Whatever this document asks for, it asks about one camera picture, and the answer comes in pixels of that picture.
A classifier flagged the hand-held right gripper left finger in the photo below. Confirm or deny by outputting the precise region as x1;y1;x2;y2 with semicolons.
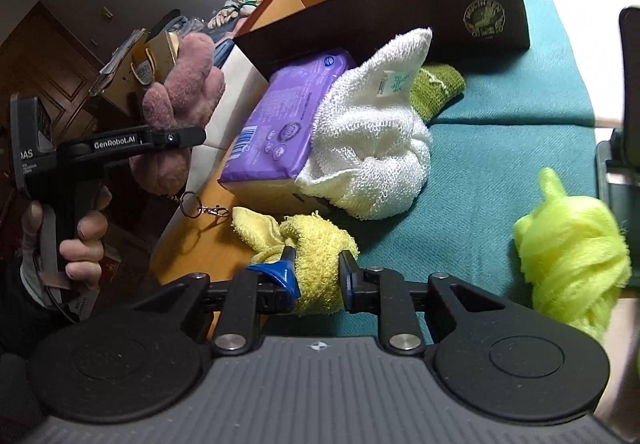
131;247;303;357

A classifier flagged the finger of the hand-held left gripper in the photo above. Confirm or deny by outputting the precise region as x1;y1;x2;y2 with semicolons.
56;125;207;160

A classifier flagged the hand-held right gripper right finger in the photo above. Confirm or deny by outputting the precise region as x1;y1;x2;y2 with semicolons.
337;249;506;357

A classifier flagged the yellow towel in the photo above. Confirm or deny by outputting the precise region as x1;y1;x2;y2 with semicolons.
231;207;361;317

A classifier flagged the pink plush toy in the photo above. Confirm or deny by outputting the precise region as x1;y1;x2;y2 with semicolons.
129;32;228;220

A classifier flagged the white towel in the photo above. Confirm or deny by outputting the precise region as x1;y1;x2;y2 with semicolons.
295;27;433;220

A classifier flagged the green towel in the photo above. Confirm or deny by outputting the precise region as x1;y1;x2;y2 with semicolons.
410;64;466;125

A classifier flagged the neon yellow cloth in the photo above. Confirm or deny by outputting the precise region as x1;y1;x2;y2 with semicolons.
514;167;632;340

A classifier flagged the black cardboard box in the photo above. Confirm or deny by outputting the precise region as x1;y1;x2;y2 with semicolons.
232;0;532;81

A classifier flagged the person's left forearm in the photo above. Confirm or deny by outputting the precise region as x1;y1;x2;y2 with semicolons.
0;254;66;365

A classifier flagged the person's left hand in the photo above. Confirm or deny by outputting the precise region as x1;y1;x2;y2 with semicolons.
22;187;112;281

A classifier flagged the gold gift bag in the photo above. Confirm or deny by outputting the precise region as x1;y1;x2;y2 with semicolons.
100;28;182;100

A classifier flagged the brown wooden door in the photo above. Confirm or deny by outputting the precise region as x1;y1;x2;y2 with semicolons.
0;2;108;145

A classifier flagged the dark flat object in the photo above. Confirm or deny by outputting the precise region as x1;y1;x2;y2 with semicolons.
149;8;182;39

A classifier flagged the purple cloth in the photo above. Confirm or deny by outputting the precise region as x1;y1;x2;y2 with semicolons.
217;48;358;192

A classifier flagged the white gloves bundle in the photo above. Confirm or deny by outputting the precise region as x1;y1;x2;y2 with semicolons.
207;0;268;30

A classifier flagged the teal grey star bed sheet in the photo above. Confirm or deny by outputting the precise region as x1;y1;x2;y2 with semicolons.
150;0;640;340

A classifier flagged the dark stand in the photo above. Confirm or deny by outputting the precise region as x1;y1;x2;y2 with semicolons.
595;6;640;215

